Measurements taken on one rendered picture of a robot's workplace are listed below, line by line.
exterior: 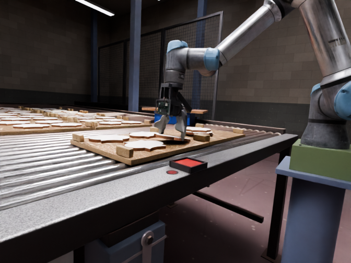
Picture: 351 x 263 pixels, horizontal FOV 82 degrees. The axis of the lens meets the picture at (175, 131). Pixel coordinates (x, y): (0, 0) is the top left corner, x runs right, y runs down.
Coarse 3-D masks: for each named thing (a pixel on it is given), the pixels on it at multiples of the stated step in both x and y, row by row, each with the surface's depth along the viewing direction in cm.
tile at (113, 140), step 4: (92, 136) 77; (96, 136) 77; (100, 136) 78; (104, 136) 78; (108, 136) 78; (112, 136) 79; (116, 136) 79; (120, 136) 80; (124, 136) 80; (92, 140) 72; (96, 140) 72; (100, 140) 72; (104, 140) 71; (108, 140) 72; (112, 140) 72; (116, 140) 73; (120, 140) 73; (124, 140) 76
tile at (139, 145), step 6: (126, 144) 66; (132, 144) 67; (138, 144) 67; (144, 144) 68; (150, 144) 68; (156, 144) 69; (162, 144) 70; (138, 150) 62; (144, 150) 63; (150, 150) 63
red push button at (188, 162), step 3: (186, 159) 59; (189, 159) 59; (180, 162) 55; (183, 162) 55; (186, 162) 56; (189, 162) 56; (192, 162) 56; (195, 162) 56; (198, 162) 56; (189, 165) 53; (192, 165) 53
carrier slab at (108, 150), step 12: (72, 144) 73; (84, 144) 68; (96, 144) 69; (108, 144) 70; (120, 144) 71; (168, 144) 75; (180, 144) 77; (192, 144) 78; (204, 144) 81; (108, 156) 59; (120, 156) 56; (144, 156) 57; (156, 156) 60
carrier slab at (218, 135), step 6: (168, 132) 107; (174, 132) 108; (180, 132) 109; (216, 132) 118; (222, 132) 119; (228, 132) 121; (192, 138) 91; (210, 138) 94; (216, 138) 95; (222, 138) 96; (228, 138) 99; (234, 138) 105; (210, 144) 86
